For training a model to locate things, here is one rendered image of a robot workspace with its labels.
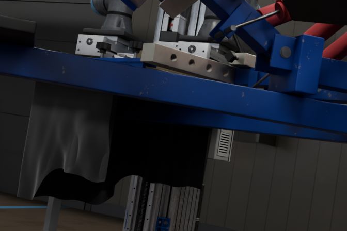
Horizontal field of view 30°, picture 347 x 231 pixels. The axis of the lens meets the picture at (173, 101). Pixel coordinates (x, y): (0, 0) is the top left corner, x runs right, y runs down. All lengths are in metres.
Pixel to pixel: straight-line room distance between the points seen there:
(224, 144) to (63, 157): 1.20
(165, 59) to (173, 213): 1.33
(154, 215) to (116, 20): 0.89
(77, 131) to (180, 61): 0.52
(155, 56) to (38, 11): 6.15
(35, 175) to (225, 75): 0.80
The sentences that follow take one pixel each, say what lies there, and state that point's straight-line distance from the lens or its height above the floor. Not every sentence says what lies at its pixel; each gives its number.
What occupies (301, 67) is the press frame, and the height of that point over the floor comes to 0.98.
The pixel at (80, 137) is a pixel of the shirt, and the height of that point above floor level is 0.77.
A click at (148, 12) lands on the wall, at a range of 7.01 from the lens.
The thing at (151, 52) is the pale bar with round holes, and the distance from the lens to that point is 1.68.
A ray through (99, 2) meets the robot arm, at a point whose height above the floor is 1.41.
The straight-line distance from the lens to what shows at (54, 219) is 2.77.
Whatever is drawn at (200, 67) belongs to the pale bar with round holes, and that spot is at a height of 1.01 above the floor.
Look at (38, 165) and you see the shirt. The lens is 2.28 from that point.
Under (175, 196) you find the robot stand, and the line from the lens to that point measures 2.91.
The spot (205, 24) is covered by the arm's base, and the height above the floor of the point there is 1.32.
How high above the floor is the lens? 0.77
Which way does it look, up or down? 4 degrees up
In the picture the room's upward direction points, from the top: 9 degrees clockwise
